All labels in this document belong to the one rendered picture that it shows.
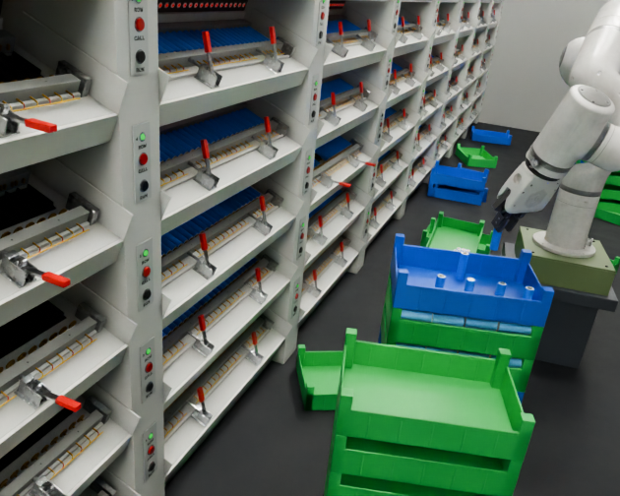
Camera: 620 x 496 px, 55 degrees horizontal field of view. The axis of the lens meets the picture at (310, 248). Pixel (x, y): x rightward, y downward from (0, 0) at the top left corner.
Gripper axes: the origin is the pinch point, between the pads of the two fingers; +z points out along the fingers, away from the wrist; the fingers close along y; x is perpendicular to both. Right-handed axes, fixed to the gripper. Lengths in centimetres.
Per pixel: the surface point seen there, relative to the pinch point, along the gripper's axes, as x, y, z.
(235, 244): 21, -49, 26
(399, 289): -7.5, -26.1, 9.1
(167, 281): 7, -68, 18
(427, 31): 142, 73, 37
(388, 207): 99, 60, 103
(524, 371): -26.4, -1.9, 16.8
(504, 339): -20.9, -6.8, 11.6
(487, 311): -16.5, -10.7, 7.4
